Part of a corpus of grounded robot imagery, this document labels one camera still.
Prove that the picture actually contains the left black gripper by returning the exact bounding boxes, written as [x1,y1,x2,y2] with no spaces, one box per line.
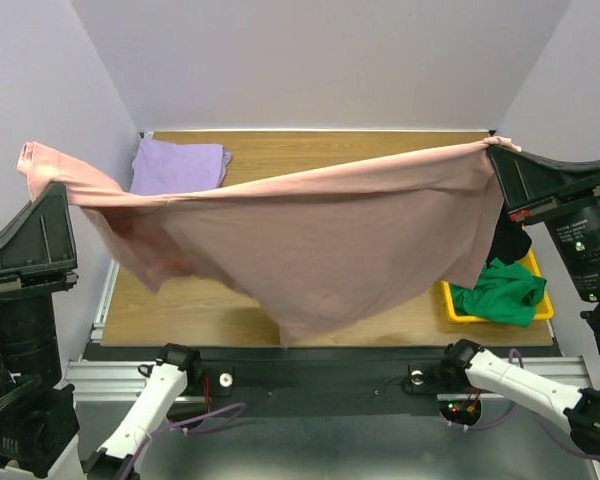
[0,167,88,381]

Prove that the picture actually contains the pink t-shirt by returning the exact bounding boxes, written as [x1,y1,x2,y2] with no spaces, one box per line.
[17,136,517,340]

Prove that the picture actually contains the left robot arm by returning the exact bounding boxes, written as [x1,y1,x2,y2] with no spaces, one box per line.
[0,183,203,479]

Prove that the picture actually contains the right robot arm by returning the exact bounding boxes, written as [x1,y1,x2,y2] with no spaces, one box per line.
[440,145,600,462]

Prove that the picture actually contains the black t-shirt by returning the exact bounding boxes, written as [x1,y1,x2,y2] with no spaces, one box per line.
[486,207,532,265]

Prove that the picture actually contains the green t-shirt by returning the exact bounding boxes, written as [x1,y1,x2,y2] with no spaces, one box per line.
[450,259,547,328]

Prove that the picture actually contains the folded purple t-shirt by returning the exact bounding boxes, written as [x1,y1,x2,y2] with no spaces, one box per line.
[130,138,233,196]

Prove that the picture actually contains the right silver knob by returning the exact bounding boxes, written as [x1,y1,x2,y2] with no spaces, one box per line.
[410,370,425,387]

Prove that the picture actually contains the silver knob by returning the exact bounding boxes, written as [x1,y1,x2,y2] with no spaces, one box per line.
[219,372,233,388]
[410,370,425,387]

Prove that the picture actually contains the left silver knob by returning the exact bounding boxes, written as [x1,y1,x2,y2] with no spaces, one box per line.
[219,372,233,388]

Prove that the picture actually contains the electronics board with leds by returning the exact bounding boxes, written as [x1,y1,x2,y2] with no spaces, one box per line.
[438,388,482,426]

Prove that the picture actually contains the aluminium frame rail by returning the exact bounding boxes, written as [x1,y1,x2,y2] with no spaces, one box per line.
[62,132,154,401]

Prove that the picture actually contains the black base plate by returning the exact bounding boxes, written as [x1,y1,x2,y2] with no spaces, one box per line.
[82,344,521,419]

